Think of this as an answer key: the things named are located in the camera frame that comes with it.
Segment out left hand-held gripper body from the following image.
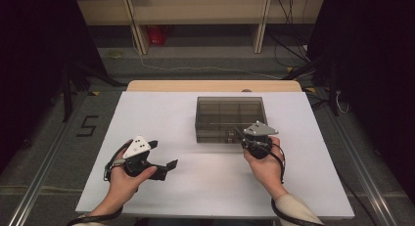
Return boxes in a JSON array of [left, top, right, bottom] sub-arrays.
[[122, 135, 156, 179]]

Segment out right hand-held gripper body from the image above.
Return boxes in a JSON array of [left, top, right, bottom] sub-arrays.
[[240, 120, 280, 160]]

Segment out smoky transparent drawer box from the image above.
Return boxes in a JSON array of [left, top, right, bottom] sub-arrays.
[[194, 96, 269, 145]]

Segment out person's right hand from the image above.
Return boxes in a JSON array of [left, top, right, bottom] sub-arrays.
[[243, 136, 286, 202]]

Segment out person's left hand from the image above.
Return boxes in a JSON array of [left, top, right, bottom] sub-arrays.
[[97, 138, 159, 216]]

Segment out white board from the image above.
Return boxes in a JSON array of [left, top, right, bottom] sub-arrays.
[[75, 91, 355, 220]]

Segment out light wooden table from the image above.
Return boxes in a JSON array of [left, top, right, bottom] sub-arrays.
[[125, 79, 302, 93]]

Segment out black metal stand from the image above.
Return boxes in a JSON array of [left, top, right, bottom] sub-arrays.
[[62, 61, 128, 122], [282, 56, 341, 116]]

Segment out red object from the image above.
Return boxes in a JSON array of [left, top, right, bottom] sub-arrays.
[[146, 24, 172, 46]]

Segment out cream wooden shelf unit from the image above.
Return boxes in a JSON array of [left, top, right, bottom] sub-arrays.
[[76, 0, 326, 56]]

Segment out black curtain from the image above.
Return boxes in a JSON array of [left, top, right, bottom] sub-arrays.
[[307, 0, 415, 201], [0, 0, 109, 175]]

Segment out right hand-held gripper cable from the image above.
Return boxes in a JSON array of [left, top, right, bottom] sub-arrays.
[[269, 142, 327, 226]]

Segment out hand-held gripper cable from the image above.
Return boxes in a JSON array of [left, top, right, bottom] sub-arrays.
[[269, 142, 327, 226], [67, 142, 131, 226]]

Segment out left hand-held gripper cable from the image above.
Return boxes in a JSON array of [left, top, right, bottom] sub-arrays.
[[67, 142, 131, 226]]

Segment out white floor cable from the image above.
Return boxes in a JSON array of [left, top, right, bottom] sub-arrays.
[[130, 23, 283, 81]]

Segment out short white looped cable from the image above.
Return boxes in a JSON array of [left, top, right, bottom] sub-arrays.
[[336, 90, 350, 115]]

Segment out black hanging cables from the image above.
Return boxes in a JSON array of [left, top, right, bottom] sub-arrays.
[[265, 0, 311, 68]]

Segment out aluminium floor rail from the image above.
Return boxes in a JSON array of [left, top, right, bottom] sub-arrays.
[[321, 98, 399, 226], [7, 90, 91, 226]]

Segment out black floor cable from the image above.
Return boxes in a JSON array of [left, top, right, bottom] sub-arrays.
[[336, 173, 381, 226]]

